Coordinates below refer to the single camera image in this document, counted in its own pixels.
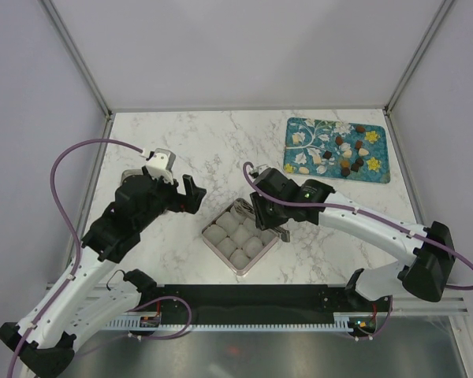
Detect teal floral tray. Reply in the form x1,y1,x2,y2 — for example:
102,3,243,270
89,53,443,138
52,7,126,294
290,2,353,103
283,117,391,184

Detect right aluminium frame post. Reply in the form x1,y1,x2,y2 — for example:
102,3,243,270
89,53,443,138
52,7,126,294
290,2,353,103
383,0,456,117

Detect pink chocolate tin box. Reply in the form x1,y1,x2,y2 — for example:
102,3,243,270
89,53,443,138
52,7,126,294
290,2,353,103
202,198,280,276

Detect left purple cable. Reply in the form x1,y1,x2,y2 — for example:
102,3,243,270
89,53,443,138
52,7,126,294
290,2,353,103
7,139,151,378

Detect purple cable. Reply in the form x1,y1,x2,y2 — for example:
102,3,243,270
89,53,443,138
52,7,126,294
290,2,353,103
242,161,473,292
7,139,151,378

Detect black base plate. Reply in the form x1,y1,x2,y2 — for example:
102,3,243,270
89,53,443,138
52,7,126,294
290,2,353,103
153,284,389,324

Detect white cable duct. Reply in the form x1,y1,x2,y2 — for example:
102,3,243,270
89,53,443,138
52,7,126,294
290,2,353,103
102,315,353,332

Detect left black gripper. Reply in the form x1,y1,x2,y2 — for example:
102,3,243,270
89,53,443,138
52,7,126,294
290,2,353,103
136,165,206,231

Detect white bar chocolate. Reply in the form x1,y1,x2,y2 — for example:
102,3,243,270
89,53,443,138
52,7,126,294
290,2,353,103
311,151,322,165

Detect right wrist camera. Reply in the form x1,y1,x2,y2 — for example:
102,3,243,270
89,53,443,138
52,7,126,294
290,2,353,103
248,165,271,180

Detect white heart chocolate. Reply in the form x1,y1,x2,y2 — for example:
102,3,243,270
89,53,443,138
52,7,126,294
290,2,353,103
359,148,369,157

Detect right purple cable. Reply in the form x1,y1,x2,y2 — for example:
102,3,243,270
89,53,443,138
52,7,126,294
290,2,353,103
242,161,473,292

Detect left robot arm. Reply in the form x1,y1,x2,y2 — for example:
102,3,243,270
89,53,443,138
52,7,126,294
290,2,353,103
0,169,207,377

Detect left aluminium frame post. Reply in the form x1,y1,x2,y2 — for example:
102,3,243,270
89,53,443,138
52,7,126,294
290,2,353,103
39,0,113,119

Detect metal tweezers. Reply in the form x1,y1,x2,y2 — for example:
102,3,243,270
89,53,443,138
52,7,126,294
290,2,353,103
233,198,291,243

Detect aluminium frame post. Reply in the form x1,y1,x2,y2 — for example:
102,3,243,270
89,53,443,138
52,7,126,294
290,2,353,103
383,0,456,117
39,0,113,119

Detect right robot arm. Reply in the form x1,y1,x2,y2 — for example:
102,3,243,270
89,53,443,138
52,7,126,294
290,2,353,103
251,168,456,311

